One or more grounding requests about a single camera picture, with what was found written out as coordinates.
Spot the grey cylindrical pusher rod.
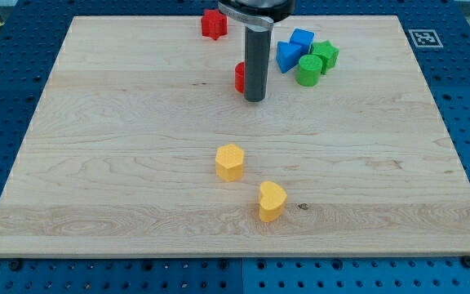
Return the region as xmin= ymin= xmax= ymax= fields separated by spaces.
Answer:
xmin=244 ymin=25 xmax=272 ymax=102

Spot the red cylinder block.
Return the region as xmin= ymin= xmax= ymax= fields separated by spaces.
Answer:
xmin=234 ymin=61 xmax=245 ymax=93

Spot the blue triangle block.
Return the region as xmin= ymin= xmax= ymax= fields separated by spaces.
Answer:
xmin=276 ymin=41 xmax=302 ymax=74

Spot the red star block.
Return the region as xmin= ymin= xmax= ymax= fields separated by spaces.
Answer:
xmin=201 ymin=9 xmax=228 ymax=40

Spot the blue cube block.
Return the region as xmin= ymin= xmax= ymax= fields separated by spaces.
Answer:
xmin=289 ymin=28 xmax=315 ymax=55

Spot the green cylinder block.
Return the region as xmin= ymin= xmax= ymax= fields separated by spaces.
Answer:
xmin=295 ymin=54 xmax=323 ymax=87

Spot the yellow hexagon block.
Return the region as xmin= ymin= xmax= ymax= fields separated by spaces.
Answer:
xmin=215 ymin=144 xmax=245 ymax=182

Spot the yellow heart block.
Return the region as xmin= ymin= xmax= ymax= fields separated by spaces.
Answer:
xmin=259 ymin=180 xmax=287 ymax=222

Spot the white fiducial marker tag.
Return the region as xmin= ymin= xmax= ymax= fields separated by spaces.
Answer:
xmin=409 ymin=29 xmax=443 ymax=48

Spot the wooden board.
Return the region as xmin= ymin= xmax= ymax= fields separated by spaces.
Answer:
xmin=0 ymin=16 xmax=470 ymax=258

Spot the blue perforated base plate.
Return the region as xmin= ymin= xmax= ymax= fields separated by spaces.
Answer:
xmin=0 ymin=1 xmax=470 ymax=293

